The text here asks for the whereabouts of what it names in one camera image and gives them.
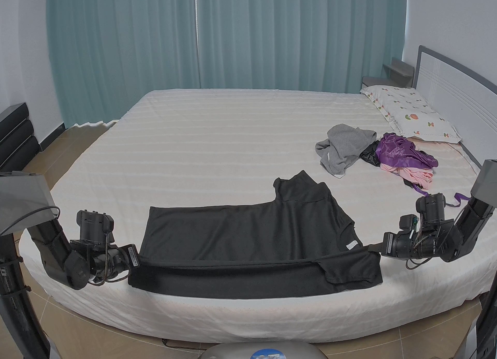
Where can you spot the black shiny garment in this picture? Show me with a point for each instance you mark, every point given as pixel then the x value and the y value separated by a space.
pixel 371 155

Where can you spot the black T-shirt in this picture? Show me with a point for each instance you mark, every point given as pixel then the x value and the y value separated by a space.
pixel 240 241

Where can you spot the pink garment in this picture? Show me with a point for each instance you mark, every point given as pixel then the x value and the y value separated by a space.
pixel 415 177

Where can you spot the purple satin garment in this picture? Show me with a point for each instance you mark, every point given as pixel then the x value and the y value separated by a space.
pixel 400 151

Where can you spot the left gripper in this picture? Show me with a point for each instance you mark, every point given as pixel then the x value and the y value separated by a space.
pixel 118 262

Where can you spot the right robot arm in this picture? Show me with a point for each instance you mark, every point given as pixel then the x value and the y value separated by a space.
pixel 471 229

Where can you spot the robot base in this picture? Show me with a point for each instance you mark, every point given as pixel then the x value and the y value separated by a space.
pixel 240 351

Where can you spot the grey garment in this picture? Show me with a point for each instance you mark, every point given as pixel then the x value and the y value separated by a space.
pixel 343 144

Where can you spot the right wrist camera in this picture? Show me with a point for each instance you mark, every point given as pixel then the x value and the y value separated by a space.
pixel 407 222

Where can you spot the blue-green curtain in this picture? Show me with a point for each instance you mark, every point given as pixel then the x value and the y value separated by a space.
pixel 303 27
pixel 116 39

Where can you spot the grey bedside table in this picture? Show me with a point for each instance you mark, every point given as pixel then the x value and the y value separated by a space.
pixel 398 68

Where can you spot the white printed pillow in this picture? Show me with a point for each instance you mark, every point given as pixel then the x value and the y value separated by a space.
pixel 411 111

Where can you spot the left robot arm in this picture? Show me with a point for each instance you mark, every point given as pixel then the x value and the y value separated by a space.
pixel 54 245

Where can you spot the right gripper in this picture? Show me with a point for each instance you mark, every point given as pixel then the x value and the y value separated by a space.
pixel 398 245

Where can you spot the black chest of drawers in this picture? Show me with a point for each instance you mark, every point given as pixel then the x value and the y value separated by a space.
pixel 17 136

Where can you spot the bed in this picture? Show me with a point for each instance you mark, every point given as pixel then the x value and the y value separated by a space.
pixel 233 136

